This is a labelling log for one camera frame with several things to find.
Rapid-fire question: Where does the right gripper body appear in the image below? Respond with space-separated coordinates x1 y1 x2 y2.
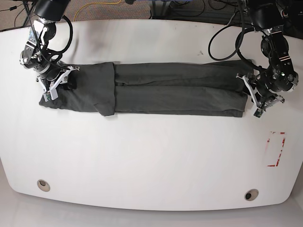
36 66 80 93

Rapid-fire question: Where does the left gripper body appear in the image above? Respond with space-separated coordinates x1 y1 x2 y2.
236 73 285 111

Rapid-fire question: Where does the dark grey t-shirt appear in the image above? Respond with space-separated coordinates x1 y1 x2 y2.
39 60 252 117

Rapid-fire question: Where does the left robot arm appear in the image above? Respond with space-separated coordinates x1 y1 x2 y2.
237 0 298 117

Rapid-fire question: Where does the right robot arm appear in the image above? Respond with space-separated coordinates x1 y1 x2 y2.
20 0 77 92

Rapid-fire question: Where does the red tape rectangle marking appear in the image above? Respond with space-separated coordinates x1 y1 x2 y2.
263 131 286 167

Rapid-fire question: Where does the black tripod stand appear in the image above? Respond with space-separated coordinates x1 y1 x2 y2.
13 0 37 28

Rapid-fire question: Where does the right table grommet hole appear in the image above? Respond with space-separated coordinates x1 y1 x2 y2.
244 189 259 201

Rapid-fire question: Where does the table grommet hole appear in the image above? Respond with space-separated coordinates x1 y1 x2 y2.
37 180 50 192
244 189 259 201

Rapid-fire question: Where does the left table grommet hole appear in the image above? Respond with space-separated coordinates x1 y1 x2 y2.
37 180 50 192

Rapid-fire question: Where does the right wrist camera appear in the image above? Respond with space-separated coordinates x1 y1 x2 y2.
43 89 58 102

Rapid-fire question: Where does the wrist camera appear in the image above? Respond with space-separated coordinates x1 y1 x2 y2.
253 108 264 118
43 89 58 102

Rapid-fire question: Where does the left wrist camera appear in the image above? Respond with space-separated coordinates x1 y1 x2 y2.
253 108 264 118

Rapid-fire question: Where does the yellow cable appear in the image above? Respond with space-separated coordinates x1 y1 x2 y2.
73 0 122 22

